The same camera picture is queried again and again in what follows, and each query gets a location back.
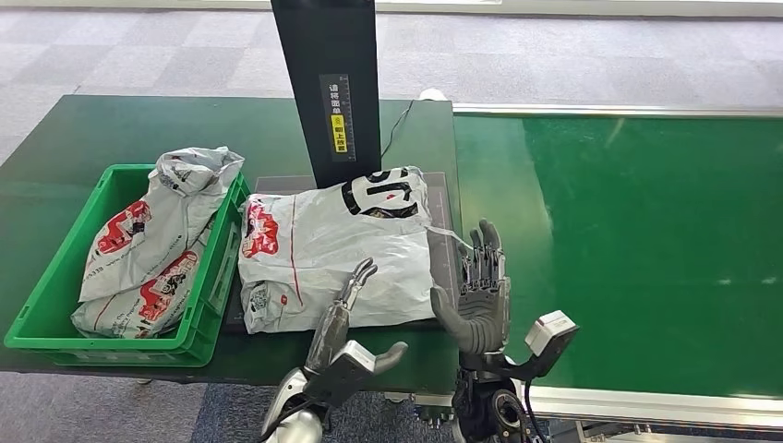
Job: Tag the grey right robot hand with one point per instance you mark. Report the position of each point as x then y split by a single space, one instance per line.
483 306

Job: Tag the black inbound scanner machine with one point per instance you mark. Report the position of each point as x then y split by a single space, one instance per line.
330 49

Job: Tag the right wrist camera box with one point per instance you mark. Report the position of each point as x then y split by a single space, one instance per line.
550 333

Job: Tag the dark green table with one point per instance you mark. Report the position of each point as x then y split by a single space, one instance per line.
92 134

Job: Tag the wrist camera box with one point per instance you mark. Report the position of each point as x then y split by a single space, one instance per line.
550 333
352 370

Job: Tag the grey package with red print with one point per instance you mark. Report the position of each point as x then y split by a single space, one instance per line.
153 299
165 226

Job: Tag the small white round object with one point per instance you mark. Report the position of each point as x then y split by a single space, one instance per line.
433 95

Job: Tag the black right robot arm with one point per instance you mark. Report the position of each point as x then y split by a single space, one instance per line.
489 409

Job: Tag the green conveyor belt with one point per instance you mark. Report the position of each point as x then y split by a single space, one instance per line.
642 244

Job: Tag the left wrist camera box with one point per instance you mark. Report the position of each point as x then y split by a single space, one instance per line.
352 370

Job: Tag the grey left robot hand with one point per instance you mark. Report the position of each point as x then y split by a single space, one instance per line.
327 333

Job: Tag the silver conveyor frame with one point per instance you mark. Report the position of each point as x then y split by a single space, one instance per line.
642 406

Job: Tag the green plastic crate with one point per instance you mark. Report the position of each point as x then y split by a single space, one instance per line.
208 306

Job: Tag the grey package with black print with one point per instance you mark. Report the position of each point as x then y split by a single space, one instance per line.
342 244

